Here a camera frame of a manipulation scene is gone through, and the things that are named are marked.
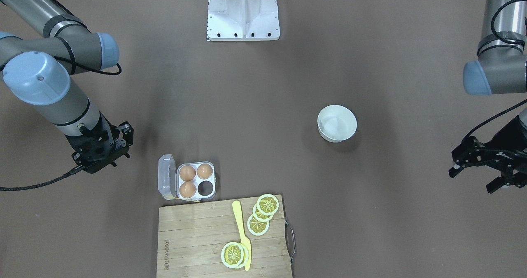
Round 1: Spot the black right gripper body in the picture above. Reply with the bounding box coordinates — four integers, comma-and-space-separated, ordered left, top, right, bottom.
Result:
66, 114, 134, 174

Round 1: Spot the clear plastic egg box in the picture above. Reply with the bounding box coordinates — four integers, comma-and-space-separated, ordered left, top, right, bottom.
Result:
157, 154, 217, 202

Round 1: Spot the lemon slice top of pair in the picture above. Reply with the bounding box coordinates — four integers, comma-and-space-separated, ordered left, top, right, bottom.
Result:
220, 242, 243, 269

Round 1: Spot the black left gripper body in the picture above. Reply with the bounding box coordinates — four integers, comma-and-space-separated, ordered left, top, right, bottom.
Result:
459, 115, 527, 173

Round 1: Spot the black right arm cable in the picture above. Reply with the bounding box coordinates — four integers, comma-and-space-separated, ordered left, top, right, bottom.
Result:
0, 0, 123, 192

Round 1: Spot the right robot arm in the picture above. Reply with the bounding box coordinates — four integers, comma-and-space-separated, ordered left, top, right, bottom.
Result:
1, 0, 133, 173

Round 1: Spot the wooden cutting board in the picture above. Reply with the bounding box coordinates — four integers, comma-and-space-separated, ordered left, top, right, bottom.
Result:
156, 199, 294, 278

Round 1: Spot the lemon slice middle of row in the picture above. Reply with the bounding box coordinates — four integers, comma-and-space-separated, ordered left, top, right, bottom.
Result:
252, 205, 274, 222

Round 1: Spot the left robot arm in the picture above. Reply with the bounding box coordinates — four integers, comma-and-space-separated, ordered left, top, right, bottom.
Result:
449, 0, 527, 194

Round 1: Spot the white bowl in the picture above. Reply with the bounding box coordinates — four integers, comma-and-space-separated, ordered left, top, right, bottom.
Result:
317, 105, 358, 143

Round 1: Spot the lemon slice end of row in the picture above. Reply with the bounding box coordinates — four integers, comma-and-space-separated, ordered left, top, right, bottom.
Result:
255, 194, 279, 216

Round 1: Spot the brown egg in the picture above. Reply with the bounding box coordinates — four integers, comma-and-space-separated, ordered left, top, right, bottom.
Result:
179, 182, 196, 199
196, 162, 213, 180
178, 165, 196, 182

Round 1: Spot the lemon slice near knife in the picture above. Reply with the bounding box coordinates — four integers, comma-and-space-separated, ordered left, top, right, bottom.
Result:
247, 215, 270, 236

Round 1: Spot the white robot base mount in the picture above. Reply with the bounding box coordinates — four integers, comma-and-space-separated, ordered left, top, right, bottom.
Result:
206, 0, 280, 42

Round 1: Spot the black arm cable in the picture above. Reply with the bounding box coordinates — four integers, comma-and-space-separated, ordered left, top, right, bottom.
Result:
0, 0, 123, 192
461, 0, 527, 147

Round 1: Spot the lemon slice under pair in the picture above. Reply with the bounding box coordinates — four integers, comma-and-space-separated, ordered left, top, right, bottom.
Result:
238, 244, 250, 268

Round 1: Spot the yellow plastic knife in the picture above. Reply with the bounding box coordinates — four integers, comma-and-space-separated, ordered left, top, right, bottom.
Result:
232, 200, 252, 272

